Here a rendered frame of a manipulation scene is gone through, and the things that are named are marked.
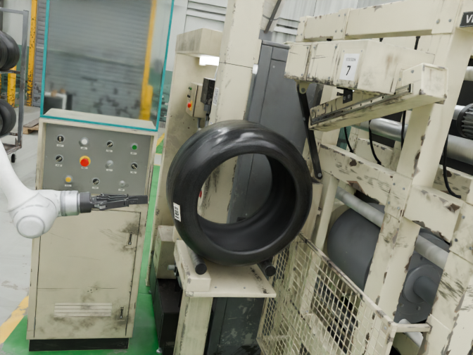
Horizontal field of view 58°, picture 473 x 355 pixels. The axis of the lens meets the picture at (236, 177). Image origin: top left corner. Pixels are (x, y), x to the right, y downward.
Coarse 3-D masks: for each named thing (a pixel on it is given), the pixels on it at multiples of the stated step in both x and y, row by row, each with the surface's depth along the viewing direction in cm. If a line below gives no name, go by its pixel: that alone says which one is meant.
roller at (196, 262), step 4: (188, 248) 173; (192, 252) 167; (192, 256) 165; (196, 256) 163; (200, 256) 163; (192, 260) 163; (196, 260) 161; (200, 260) 160; (196, 264) 158; (200, 264) 157; (204, 264) 158; (196, 268) 157; (200, 268) 157; (204, 268) 158; (196, 272) 158; (200, 272) 158; (204, 272) 158
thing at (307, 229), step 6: (312, 180) 206; (318, 186) 196; (318, 192) 197; (318, 198) 197; (312, 204) 197; (318, 204) 198; (312, 210) 198; (312, 216) 199; (306, 222) 199; (312, 222) 200; (306, 228) 200; (312, 228) 201; (306, 234) 201; (312, 234) 202; (294, 240) 200; (300, 240) 201
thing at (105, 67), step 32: (64, 0) 188; (96, 0) 192; (128, 0) 195; (160, 0) 198; (64, 32) 192; (96, 32) 195; (128, 32) 199; (160, 32) 202; (64, 64) 195; (96, 64) 199; (128, 64) 202; (160, 64) 206; (64, 96) 199; (96, 96) 203; (128, 96) 207; (160, 96) 210
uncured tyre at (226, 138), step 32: (224, 128) 154; (256, 128) 154; (192, 160) 149; (224, 160) 148; (288, 160) 155; (192, 192) 149; (288, 192) 185; (192, 224) 152; (224, 224) 187; (256, 224) 189; (288, 224) 164; (224, 256) 159; (256, 256) 163
